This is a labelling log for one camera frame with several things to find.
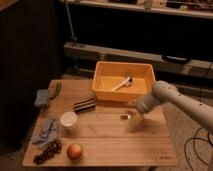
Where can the upper shelf with clutter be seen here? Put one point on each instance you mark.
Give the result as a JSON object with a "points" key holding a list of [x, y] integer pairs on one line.
{"points": [[153, 6]]}

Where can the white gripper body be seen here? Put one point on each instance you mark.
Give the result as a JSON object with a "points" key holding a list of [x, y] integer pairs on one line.
{"points": [[146, 103]]}

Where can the dark grape bunch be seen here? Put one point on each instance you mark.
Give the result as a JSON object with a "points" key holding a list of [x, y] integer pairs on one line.
{"points": [[48, 152]]}

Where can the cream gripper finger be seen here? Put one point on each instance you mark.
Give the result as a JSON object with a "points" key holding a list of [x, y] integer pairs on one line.
{"points": [[131, 103], [135, 121]]}

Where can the metal lamp pole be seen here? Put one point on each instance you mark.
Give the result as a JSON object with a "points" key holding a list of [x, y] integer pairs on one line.
{"points": [[73, 37]]}

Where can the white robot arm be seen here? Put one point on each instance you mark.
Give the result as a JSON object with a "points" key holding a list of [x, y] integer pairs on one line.
{"points": [[163, 92]]}

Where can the low wooden shelf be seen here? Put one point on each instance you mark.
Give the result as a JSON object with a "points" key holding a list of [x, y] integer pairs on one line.
{"points": [[88, 52]]}

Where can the white brush in tray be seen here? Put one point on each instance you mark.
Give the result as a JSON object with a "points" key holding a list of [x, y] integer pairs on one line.
{"points": [[126, 82]]}

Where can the blue sponge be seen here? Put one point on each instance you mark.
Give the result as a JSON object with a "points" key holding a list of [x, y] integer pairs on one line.
{"points": [[42, 98]]}

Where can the white round container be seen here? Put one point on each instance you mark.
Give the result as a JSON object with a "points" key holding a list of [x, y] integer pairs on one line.
{"points": [[69, 120]]}

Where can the orange apple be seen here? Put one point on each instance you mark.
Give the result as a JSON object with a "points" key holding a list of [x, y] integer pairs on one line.
{"points": [[74, 151]]}

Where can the wooden table board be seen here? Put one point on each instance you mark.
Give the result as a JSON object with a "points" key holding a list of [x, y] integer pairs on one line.
{"points": [[106, 143]]}

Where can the yellow plastic tray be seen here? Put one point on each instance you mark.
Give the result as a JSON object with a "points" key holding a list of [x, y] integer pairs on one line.
{"points": [[110, 74]]}

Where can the black object on shelf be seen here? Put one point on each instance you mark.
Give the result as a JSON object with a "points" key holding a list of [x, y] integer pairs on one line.
{"points": [[176, 60]]}

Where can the blue crumpled cloth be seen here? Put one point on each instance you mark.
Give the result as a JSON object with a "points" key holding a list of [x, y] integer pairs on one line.
{"points": [[48, 133]]}

